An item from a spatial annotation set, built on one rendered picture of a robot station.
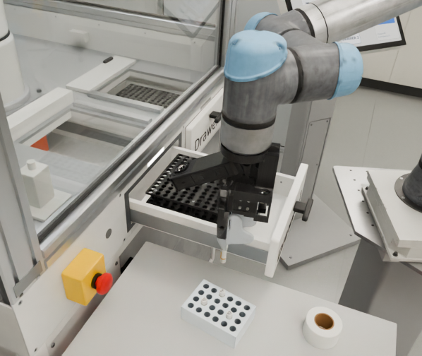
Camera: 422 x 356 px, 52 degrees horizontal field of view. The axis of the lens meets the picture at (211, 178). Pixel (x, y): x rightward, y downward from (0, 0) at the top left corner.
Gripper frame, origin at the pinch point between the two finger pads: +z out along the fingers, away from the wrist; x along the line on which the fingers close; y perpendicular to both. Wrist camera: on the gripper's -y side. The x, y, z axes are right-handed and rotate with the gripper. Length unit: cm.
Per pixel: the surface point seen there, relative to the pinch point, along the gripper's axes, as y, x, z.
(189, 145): -15.7, 44.4, 10.0
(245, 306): 5.7, 1.5, 18.3
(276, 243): 9.9, 7.6, 5.7
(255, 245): 6.0, 10.2, 9.8
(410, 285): 50, 34, 38
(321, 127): 28, 122, 40
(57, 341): -28.9, -10.7, 23.7
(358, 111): 70, 265, 98
